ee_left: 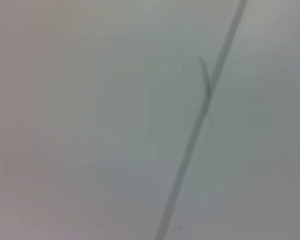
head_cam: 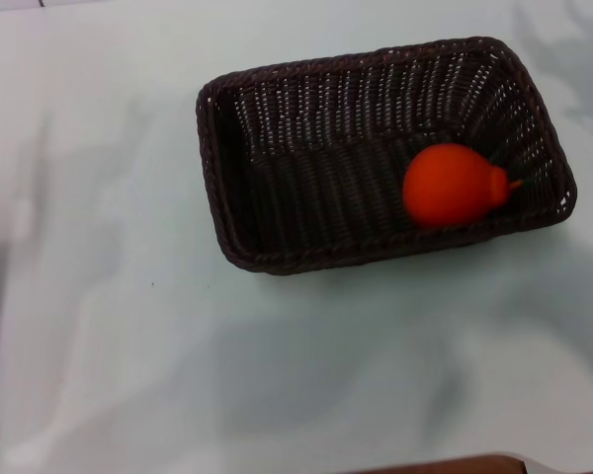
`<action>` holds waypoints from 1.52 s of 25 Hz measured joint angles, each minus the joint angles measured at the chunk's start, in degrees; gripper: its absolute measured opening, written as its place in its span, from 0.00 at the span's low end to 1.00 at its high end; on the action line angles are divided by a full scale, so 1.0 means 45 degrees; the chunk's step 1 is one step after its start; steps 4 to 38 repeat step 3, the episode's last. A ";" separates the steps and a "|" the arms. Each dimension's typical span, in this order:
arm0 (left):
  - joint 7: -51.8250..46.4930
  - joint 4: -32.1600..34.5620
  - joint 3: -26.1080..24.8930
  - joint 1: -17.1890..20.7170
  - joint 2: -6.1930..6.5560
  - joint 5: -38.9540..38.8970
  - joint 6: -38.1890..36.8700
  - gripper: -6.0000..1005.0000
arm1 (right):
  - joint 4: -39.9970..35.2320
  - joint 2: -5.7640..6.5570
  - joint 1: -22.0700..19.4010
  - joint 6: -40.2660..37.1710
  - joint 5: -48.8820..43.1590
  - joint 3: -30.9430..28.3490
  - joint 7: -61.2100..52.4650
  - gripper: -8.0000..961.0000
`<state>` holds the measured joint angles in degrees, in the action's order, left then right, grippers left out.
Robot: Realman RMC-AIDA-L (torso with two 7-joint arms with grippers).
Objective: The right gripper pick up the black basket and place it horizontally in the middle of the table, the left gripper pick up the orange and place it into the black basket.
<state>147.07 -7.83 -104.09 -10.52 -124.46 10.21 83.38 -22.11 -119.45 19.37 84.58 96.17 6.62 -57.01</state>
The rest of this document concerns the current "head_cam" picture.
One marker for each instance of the black woven rectangular basket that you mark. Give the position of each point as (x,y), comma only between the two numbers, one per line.
(336,197)

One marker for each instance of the brown curved panel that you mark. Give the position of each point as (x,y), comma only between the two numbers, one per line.
(449,465)

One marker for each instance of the orange toy pear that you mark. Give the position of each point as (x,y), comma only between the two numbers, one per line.
(445,185)

